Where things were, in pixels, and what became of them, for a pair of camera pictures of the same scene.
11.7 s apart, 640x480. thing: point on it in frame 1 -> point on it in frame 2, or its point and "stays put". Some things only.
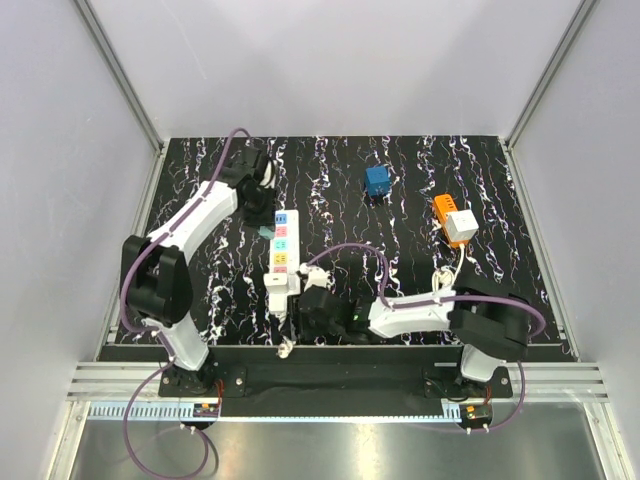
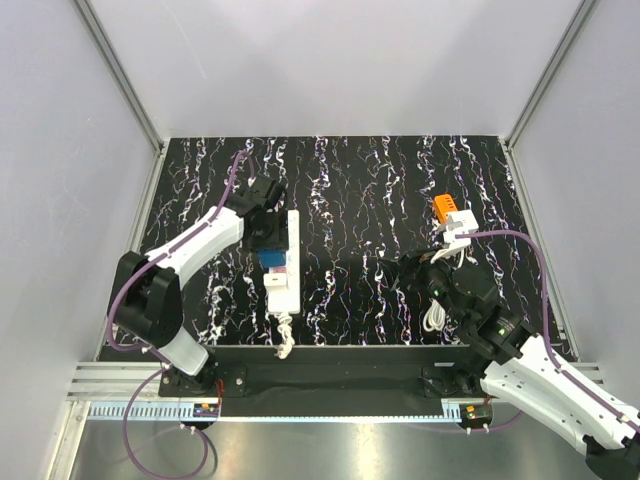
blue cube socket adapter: [377, 180] -> [271, 257]
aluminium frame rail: [130, 392] stays put
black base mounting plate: [334, 381] stays put
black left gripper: [266, 218] -> [279, 238]
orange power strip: [443, 205] stays put
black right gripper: [306, 331] -> [416, 261]
